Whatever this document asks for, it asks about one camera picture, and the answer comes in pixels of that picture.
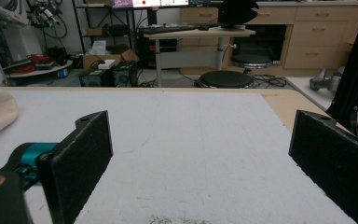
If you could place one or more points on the black metal stand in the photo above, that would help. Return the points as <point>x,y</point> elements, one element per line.
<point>354,74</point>

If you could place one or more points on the round white platform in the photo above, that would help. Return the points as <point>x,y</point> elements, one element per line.
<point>37,71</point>

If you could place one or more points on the chrome-rimmed black stool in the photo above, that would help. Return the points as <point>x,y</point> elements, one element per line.
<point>251,60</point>

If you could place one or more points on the wooden standing desk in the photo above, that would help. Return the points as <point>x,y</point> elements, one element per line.
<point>199,32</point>

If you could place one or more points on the white table mat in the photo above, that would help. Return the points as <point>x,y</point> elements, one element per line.
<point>195,149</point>

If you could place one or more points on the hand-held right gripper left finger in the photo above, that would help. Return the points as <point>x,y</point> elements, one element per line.
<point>74,165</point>

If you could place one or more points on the computer monitor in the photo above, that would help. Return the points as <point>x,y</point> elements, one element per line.
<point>151,3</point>

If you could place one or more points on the black metal shelf rack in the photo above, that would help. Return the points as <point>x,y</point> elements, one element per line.
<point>105,25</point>

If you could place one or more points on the cardboard box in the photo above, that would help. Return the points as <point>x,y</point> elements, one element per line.
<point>108,58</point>

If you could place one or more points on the black keyboard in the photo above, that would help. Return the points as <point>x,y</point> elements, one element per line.
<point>167,29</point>

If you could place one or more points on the wooden drawer cabinet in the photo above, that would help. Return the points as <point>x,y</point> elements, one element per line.
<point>320,34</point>

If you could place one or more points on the black office chair back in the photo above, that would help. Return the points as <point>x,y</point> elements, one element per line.
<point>237,12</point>

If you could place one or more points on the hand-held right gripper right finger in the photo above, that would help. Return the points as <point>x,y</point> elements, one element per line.
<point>332,158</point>

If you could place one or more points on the black round stool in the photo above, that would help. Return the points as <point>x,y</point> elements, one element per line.
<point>225,79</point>

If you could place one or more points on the white power adapter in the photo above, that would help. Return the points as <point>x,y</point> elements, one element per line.
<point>106,64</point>

